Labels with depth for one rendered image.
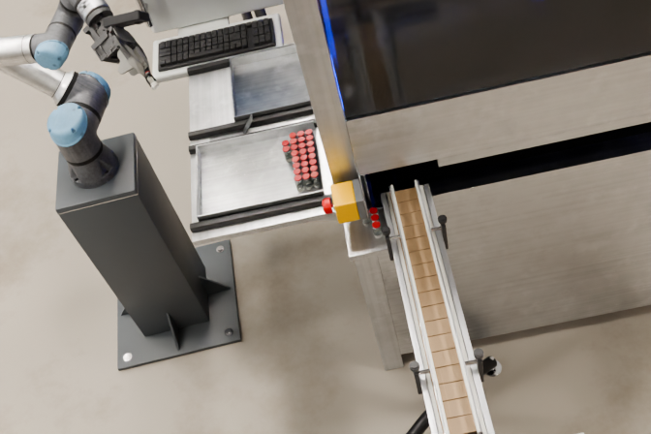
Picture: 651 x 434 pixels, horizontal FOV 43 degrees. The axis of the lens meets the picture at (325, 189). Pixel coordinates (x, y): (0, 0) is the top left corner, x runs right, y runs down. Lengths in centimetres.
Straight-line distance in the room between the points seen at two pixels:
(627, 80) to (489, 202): 48
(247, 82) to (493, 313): 105
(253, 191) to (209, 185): 13
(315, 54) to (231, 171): 67
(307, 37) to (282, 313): 155
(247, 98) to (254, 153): 23
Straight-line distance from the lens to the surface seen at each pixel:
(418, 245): 200
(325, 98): 184
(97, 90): 258
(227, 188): 229
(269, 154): 233
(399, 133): 195
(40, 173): 394
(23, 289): 356
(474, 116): 197
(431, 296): 192
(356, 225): 212
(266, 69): 259
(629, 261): 265
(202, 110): 253
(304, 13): 168
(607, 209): 240
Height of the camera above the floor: 256
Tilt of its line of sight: 50 degrees down
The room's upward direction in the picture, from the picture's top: 16 degrees counter-clockwise
